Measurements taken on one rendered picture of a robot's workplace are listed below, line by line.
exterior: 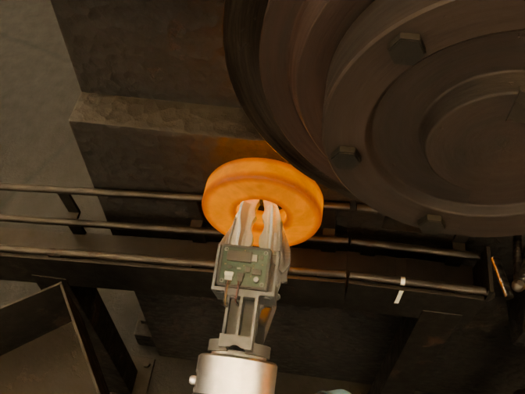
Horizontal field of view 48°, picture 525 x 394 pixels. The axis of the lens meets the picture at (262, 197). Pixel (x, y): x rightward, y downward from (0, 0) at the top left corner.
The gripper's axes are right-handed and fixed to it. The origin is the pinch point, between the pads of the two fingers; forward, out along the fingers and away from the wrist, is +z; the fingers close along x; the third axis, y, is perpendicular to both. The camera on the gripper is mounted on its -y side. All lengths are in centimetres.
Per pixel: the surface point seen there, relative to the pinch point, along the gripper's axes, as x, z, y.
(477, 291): -30.5, -6.1, -12.4
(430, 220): -17.5, -7.1, 18.6
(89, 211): 60, 23, -93
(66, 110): 80, 60, -104
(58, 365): 28.4, -23.3, -17.9
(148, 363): 31, -18, -80
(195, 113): 10.6, 11.0, -0.1
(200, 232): 10.5, -1.0, -16.6
